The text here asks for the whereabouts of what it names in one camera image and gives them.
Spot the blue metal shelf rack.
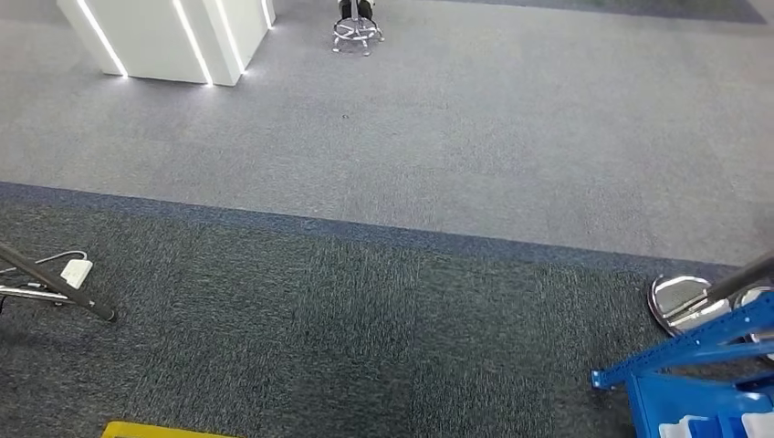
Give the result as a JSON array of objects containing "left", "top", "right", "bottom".
[{"left": 591, "top": 293, "right": 774, "bottom": 438}]

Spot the chrome stool base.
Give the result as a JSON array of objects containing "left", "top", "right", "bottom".
[{"left": 330, "top": 0, "right": 385, "bottom": 57}]

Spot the white lit display pillar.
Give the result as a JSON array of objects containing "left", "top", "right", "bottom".
[{"left": 57, "top": 0, "right": 277, "bottom": 87}]

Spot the yellow floor tape square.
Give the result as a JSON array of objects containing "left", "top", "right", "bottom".
[{"left": 101, "top": 421, "right": 243, "bottom": 438}]

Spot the white power strip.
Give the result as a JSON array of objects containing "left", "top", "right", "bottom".
[{"left": 60, "top": 258, "right": 94, "bottom": 290}]

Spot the white cable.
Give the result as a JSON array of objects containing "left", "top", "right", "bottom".
[{"left": 0, "top": 250, "right": 89, "bottom": 278}]

